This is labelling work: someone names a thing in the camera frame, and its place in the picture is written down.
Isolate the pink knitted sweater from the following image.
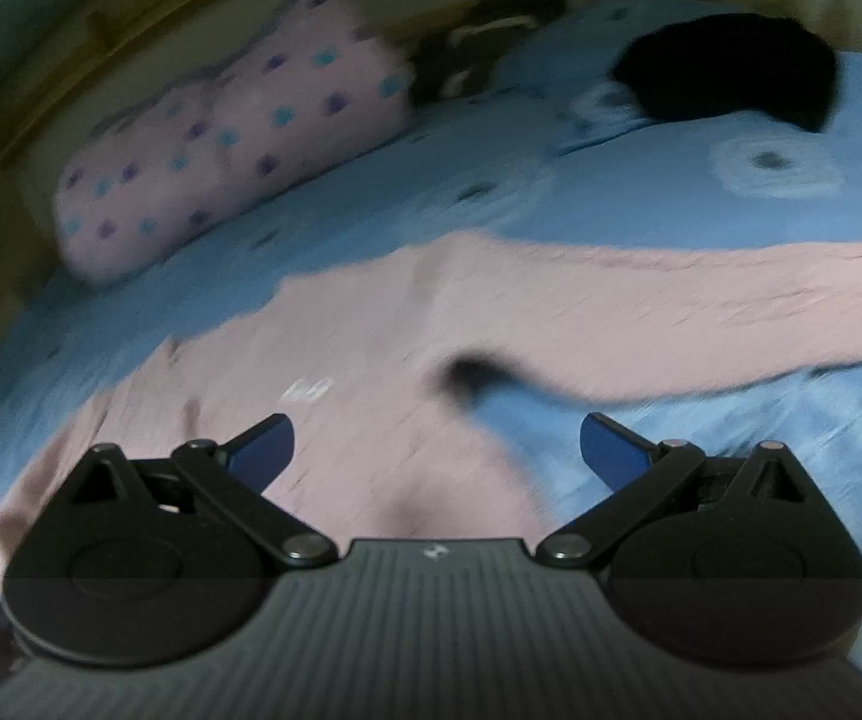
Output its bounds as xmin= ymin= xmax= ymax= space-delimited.
xmin=0 ymin=232 xmax=862 ymax=590

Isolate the blue floral bed sheet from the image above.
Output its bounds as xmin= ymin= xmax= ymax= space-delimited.
xmin=0 ymin=54 xmax=862 ymax=668

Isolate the black garment on bed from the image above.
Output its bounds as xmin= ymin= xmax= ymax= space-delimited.
xmin=609 ymin=13 xmax=840 ymax=133

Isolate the pink heart-patterned rolled quilt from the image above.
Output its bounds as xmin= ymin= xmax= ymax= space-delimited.
xmin=53 ymin=0 xmax=411 ymax=284

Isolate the blue floral pillow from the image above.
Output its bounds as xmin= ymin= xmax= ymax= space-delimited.
xmin=490 ymin=0 xmax=746 ymax=156

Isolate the black and white bag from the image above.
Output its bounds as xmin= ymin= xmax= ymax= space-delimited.
xmin=408 ymin=0 xmax=568 ymax=107

